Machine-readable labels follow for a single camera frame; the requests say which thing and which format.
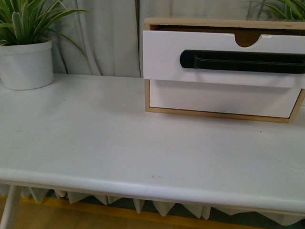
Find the white drawer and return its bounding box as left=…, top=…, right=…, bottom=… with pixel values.
left=142, top=31, right=305, bottom=88
left=145, top=80, right=305, bottom=123

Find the white table leg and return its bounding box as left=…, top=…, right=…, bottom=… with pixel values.
left=0, top=185, right=20, bottom=229

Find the green plant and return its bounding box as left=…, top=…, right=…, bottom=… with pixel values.
left=0, top=0, right=87, bottom=63
left=250, top=0, right=305, bottom=22

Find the green left plant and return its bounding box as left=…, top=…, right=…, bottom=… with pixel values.
left=0, top=0, right=87, bottom=63

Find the white bottom drawer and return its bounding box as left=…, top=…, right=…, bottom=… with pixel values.
left=145, top=80, right=305, bottom=123

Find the black drawer handle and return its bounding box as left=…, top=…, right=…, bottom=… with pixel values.
left=179, top=50, right=305, bottom=74

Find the wooden drawer cabinet frame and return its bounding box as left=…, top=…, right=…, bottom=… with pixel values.
left=142, top=18, right=305, bottom=123

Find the white top drawer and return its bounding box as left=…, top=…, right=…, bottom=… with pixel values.
left=142, top=31, right=305, bottom=88

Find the white plant pot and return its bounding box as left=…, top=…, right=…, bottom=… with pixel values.
left=0, top=41, right=54, bottom=90

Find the green right plant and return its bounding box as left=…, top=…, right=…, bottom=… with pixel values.
left=250, top=0, right=305, bottom=22

